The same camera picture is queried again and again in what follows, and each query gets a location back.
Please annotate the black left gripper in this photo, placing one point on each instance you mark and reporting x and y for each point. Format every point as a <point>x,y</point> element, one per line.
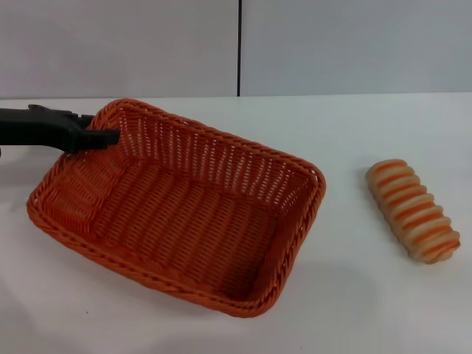
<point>33,127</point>

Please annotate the orange woven rectangular basket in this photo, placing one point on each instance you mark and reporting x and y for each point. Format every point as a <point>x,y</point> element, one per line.
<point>177,221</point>

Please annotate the striped bread roll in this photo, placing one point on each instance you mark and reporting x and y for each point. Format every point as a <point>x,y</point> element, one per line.
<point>413,212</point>

